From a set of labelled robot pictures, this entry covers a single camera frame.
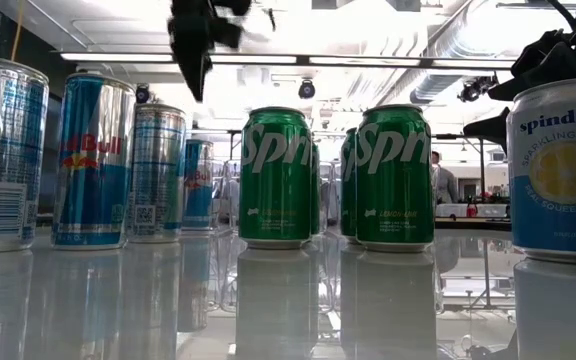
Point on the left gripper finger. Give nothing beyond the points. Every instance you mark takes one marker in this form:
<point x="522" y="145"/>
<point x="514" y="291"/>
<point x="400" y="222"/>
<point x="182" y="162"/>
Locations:
<point x="227" y="34"/>
<point x="190" y="50"/>

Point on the black ceiling spotlight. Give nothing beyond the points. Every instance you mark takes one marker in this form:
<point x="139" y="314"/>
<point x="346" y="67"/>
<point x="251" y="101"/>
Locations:
<point x="306" y="89"/>
<point x="475" y="88"/>
<point x="142" y="94"/>

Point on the small red bottle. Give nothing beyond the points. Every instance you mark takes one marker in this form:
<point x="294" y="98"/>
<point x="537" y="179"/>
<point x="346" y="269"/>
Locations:
<point x="471" y="208"/>

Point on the white covered table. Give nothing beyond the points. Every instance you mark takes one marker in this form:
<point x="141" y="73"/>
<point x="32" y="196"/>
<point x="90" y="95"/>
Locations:
<point x="488" y="210"/>

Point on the blue silver Red Bull can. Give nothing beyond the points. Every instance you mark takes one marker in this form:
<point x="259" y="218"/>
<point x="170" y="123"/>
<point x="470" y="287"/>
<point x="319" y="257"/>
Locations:
<point x="199" y="185"/>
<point x="3" y="150"/>
<point x="160" y="170"/>
<point x="93" y="165"/>

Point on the silver ventilation duct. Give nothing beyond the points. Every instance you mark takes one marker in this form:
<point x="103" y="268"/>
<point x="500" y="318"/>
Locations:
<point x="430" y="87"/>

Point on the glossy white table board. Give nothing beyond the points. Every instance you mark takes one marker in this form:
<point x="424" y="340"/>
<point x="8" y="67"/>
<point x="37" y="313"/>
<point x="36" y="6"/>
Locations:
<point x="118" y="300"/>

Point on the green Sprite can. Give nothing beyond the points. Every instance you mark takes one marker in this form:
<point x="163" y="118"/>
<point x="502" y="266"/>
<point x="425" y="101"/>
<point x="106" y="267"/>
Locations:
<point x="348" y="185"/>
<point x="315" y="190"/>
<point x="275" y="175"/>
<point x="394" y="175"/>

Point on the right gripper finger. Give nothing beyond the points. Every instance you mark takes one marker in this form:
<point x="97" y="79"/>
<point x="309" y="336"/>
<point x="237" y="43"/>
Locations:
<point x="495" y="129"/>
<point x="543" y="75"/>

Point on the white blue Spindrift can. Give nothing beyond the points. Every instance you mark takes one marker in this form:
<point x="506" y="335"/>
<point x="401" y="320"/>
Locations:
<point x="548" y="175"/>

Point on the person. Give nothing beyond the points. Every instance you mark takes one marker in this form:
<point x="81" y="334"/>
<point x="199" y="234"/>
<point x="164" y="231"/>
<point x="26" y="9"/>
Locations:
<point x="445" y="182"/>

